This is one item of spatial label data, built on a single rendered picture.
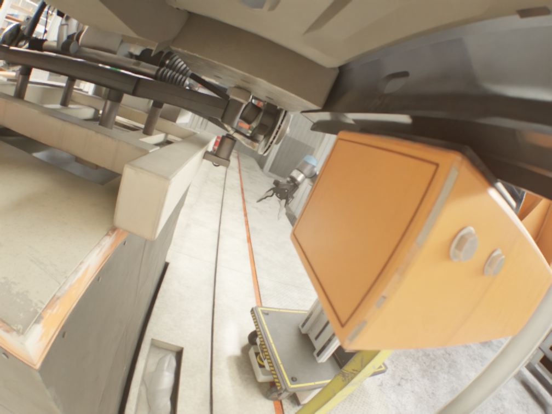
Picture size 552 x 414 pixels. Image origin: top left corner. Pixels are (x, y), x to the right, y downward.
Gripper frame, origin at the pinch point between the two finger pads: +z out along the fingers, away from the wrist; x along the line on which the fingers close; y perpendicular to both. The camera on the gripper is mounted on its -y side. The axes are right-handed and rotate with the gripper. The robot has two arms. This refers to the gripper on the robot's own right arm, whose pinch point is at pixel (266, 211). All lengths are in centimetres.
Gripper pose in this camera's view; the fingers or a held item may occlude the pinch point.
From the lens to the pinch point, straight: 120.8
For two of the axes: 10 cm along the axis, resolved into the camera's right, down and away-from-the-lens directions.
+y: 3.4, 3.8, 8.6
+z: -6.4, 7.6, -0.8
